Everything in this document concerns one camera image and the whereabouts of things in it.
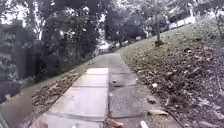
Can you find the grey concrete slab path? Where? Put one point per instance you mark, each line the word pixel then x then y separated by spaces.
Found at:
pixel 83 103

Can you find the row of dark trees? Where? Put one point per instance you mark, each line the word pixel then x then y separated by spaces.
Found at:
pixel 66 33

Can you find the pole with concrete base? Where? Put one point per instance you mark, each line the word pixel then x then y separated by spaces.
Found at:
pixel 158 30

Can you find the grass slope with fallen leaves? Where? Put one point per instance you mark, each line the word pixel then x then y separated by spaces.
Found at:
pixel 173 66

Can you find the robot's own part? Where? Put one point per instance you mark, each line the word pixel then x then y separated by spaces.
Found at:
pixel 144 124

